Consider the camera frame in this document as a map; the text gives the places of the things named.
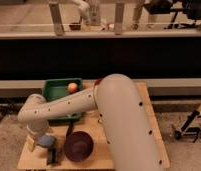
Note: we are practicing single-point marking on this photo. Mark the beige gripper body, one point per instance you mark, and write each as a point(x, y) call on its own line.
point(31, 143)

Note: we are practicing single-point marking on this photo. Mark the blue sponge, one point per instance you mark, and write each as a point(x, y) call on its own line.
point(46, 141)

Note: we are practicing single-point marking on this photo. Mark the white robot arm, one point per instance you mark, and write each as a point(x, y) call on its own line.
point(127, 127)

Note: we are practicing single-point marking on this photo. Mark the green plastic tray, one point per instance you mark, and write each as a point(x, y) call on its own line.
point(54, 89)

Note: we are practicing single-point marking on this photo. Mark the black brush block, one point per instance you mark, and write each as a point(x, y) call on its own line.
point(51, 156)

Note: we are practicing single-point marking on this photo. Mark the purple bowl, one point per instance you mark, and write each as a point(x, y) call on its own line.
point(78, 146)

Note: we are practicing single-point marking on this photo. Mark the orange ball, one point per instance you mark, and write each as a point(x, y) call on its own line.
point(72, 87)

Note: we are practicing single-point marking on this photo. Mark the red bowl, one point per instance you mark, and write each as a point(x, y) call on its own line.
point(97, 82)

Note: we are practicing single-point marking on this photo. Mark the black wheeled stand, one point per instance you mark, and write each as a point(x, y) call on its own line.
point(191, 127)

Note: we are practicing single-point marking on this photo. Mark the black spoon handle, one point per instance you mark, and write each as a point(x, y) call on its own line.
point(70, 129)

